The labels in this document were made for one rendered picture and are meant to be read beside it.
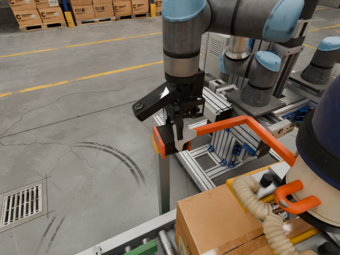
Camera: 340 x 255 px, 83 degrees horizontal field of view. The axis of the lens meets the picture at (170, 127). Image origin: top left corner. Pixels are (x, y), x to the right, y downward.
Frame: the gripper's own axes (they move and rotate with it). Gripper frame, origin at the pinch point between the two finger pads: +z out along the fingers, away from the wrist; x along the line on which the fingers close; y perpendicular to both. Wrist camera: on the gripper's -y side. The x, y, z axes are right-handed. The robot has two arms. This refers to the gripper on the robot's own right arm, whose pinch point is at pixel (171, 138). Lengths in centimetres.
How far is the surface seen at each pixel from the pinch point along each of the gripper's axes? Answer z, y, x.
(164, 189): 61, 3, 20
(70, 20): 105, -62, 664
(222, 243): 26.6, 8.0, -22.9
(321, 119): -17.0, 20.3, -21.0
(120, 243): 62, -25, 1
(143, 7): 94, 173, 703
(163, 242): 67, -6, -4
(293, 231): 26.6, 30.8, -28.1
